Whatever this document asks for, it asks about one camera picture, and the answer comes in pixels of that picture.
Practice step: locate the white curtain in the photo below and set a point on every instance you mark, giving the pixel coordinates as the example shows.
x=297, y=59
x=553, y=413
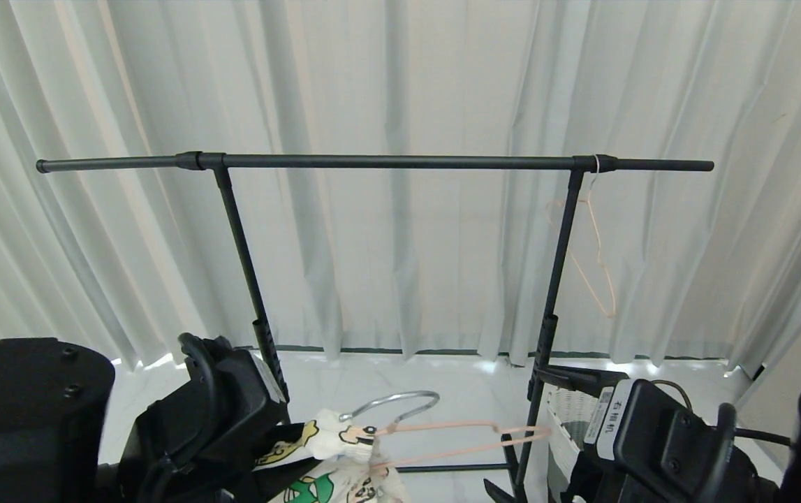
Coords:
x=372, y=70

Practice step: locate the black clothes rack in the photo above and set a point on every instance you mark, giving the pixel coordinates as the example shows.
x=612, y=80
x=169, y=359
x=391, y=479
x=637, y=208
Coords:
x=372, y=161

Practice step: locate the pink clothes hanger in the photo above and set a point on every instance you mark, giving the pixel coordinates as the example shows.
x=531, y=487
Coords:
x=400, y=397
x=611, y=313

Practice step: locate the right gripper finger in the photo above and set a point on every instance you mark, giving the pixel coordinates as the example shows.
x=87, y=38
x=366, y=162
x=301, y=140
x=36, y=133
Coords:
x=582, y=381
x=505, y=494

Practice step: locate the cream printed garment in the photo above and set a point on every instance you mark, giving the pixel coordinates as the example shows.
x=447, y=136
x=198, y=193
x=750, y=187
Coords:
x=344, y=440

